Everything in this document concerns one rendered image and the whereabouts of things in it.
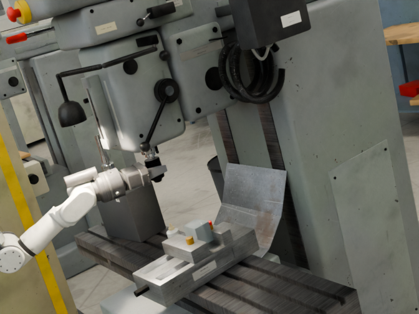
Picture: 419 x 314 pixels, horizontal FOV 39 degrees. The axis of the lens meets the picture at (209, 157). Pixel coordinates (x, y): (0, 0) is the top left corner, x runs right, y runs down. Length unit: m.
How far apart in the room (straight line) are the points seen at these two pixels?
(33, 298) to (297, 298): 2.33
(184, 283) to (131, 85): 0.56
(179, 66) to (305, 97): 0.41
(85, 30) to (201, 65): 0.36
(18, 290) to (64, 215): 1.89
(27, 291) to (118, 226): 1.50
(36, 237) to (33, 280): 1.84
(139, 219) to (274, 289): 0.68
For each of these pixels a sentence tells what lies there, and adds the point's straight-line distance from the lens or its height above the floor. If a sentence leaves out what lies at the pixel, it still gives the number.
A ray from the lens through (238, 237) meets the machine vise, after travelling 1.74.
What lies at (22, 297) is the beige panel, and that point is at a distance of 3.59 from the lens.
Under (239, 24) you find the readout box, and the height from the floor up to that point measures 1.58.
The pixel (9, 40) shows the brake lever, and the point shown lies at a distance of 1.73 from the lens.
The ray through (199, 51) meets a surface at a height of 1.53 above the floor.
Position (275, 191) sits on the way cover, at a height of 1.02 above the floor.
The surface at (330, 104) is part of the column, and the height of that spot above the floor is 1.25.
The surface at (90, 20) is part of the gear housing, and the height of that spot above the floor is 1.69.
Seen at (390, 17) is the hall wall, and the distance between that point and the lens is 6.37.
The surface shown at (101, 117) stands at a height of 1.43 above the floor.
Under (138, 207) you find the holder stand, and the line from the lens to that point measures 2.07.
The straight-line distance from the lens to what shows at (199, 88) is 1.73.
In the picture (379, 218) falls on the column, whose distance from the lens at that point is 2.14.
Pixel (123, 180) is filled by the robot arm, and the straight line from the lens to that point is 1.76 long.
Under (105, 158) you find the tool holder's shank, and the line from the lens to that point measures 2.16.
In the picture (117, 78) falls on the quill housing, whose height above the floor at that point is 1.53.
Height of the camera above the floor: 1.69
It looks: 15 degrees down
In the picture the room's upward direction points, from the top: 16 degrees counter-clockwise
